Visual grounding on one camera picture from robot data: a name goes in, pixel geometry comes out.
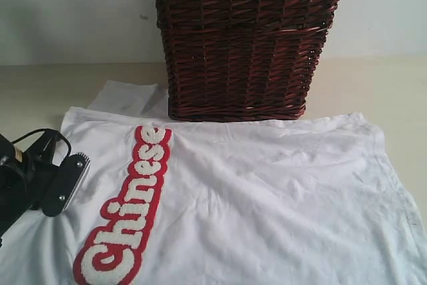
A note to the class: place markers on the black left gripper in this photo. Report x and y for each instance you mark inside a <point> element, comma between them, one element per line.
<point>26,176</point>

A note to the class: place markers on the white t-shirt with red print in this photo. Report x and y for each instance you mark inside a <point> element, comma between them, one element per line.
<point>264,202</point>

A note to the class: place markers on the dark brown wicker basket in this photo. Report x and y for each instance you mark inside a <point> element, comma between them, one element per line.
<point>241,60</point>

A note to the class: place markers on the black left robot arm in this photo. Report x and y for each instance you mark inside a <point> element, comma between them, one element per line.
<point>24,142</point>

